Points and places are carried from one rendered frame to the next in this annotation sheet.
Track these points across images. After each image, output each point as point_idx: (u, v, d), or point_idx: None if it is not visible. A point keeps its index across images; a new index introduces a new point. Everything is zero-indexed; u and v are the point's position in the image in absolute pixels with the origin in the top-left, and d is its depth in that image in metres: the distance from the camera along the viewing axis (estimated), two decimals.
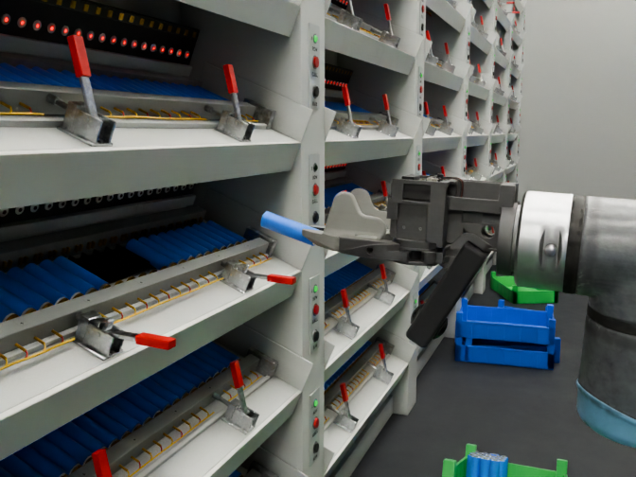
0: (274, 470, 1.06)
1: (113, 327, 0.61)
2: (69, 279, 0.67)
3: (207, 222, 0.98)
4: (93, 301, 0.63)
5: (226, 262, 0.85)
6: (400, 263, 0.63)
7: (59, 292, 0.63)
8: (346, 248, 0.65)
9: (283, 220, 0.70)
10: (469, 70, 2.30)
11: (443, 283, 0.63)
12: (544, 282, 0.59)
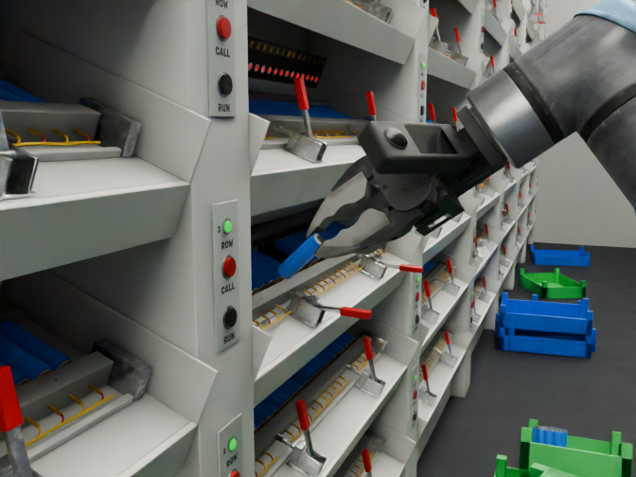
0: (380, 435, 1.23)
1: (316, 303, 0.78)
2: (267, 267, 0.84)
3: (331, 221, 1.15)
4: (294, 283, 0.81)
5: (362, 255, 1.03)
6: None
7: (268, 276, 0.81)
8: (338, 185, 0.70)
9: (296, 244, 0.96)
10: None
11: None
12: (489, 79, 0.63)
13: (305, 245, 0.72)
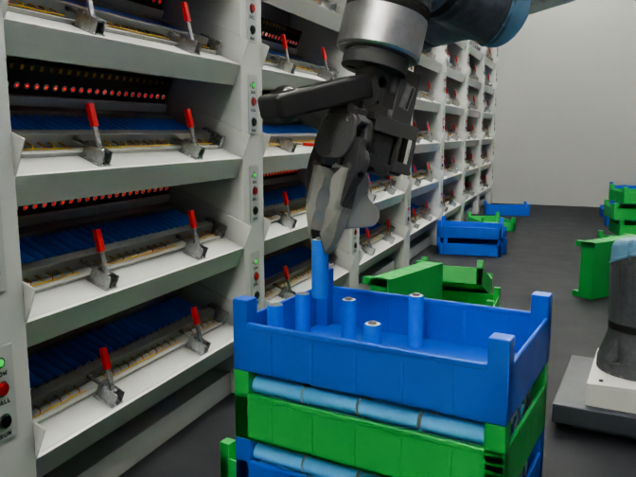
0: (335, 255, 2.10)
1: (291, 142, 1.64)
2: (268, 130, 1.70)
3: (305, 125, 2.01)
4: (281, 134, 1.67)
5: None
6: (315, 143, 0.72)
7: (269, 132, 1.67)
8: (309, 193, 0.73)
9: (283, 127, 1.82)
10: (447, 59, 3.33)
11: None
12: (342, 24, 0.71)
13: (282, 130, 1.78)
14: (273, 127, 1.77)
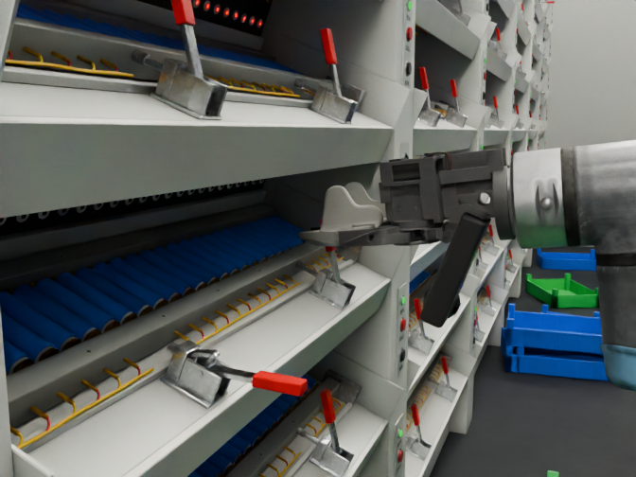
0: None
1: (216, 362, 0.46)
2: (132, 289, 0.52)
3: (271, 218, 0.83)
4: (169, 317, 0.49)
5: (302, 263, 0.71)
6: (402, 245, 0.63)
7: (124, 307, 0.49)
8: (346, 240, 0.64)
9: (201, 250, 0.64)
10: (517, 60, 2.15)
11: (448, 258, 0.63)
12: (547, 238, 0.58)
13: (189, 268, 0.60)
14: (160, 261, 0.58)
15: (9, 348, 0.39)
